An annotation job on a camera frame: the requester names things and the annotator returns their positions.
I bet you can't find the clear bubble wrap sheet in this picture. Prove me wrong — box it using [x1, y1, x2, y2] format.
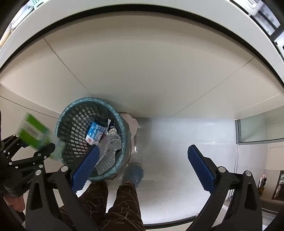
[95, 133, 121, 175]

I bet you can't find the green white carton box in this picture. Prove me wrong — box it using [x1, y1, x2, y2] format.
[17, 113, 65, 161]

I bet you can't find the blue slipper foot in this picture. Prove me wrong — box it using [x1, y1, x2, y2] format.
[122, 163, 144, 188]

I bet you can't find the person left hand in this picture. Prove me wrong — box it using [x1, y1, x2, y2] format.
[3, 194, 26, 212]

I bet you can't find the blue white milk carton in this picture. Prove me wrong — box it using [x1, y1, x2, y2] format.
[85, 122, 106, 145]

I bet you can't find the black mesh trash bin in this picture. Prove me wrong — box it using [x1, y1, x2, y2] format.
[55, 97, 131, 181]

